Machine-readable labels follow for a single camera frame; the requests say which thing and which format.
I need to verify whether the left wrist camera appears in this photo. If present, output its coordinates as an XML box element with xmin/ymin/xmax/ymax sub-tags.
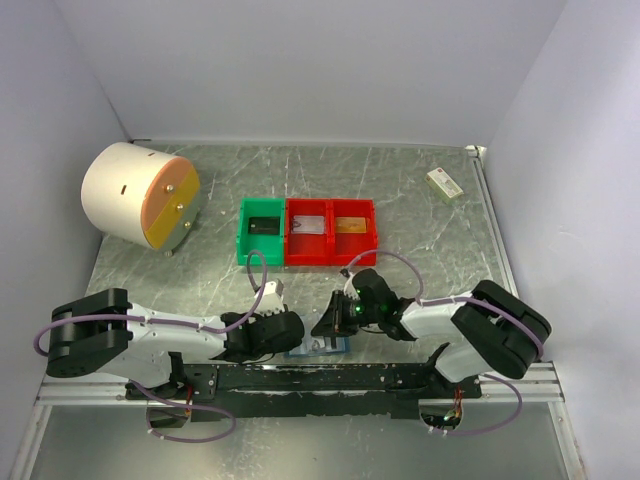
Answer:
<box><xmin>255</xmin><ymin>279</ymin><xmax>286</xmax><ymax>316</ymax></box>

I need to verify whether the gold credit card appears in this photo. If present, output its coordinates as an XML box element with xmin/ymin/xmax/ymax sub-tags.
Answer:
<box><xmin>335</xmin><ymin>217</ymin><xmax>369</xmax><ymax>234</ymax></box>

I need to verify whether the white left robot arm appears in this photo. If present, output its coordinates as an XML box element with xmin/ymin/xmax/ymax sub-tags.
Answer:
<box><xmin>46</xmin><ymin>288</ymin><xmax>304</xmax><ymax>399</ymax></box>

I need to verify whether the white credit card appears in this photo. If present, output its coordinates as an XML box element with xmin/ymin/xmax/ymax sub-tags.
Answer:
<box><xmin>291</xmin><ymin>215</ymin><xmax>326</xmax><ymax>235</ymax></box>

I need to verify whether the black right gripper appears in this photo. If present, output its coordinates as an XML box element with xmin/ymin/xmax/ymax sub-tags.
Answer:
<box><xmin>311</xmin><ymin>290</ymin><xmax>381</xmax><ymax>337</ymax></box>

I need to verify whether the blue card holder wallet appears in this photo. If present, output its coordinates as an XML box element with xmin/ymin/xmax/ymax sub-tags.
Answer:
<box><xmin>285</xmin><ymin>337</ymin><xmax>350</xmax><ymax>358</ymax></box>

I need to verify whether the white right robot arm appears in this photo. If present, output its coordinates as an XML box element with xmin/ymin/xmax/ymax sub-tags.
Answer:
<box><xmin>311</xmin><ymin>269</ymin><xmax>552</xmax><ymax>398</ymax></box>

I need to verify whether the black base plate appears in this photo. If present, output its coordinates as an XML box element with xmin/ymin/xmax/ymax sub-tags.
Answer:
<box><xmin>149</xmin><ymin>363</ymin><xmax>481</xmax><ymax>419</ymax></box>

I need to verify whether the white VIP card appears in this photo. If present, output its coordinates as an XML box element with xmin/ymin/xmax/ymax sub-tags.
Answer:
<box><xmin>302</xmin><ymin>337</ymin><xmax>331</xmax><ymax>355</ymax></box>

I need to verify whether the round drawer cabinet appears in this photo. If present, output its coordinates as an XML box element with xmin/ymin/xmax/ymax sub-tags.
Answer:
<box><xmin>81</xmin><ymin>142</ymin><xmax>201</xmax><ymax>255</ymax></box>

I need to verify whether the black credit card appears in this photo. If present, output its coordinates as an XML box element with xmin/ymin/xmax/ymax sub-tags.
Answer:
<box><xmin>248</xmin><ymin>216</ymin><xmax>281</xmax><ymax>235</ymax></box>

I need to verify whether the red plastic bin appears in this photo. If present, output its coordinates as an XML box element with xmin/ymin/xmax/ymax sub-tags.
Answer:
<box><xmin>284</xmin><ymin>198</ymin><xmax>330</xmax><ymax>266</ymax></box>
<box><xmin>328</xmin><ymin>198</ymin><xmax>378</xmax><ymax>266</ymax></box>

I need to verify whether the small white card box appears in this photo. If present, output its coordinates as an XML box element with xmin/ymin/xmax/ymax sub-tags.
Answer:
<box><xmin>425</xmin><ymin>167</ymin><xmax>464</xmax><ymax>204</ymax></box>

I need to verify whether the green plastic bin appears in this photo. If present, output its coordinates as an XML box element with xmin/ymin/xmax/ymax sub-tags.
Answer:
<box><xmin>236</xmin><ymin>197</ymin><xmax>285</xmax><ymax>266</ymax></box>

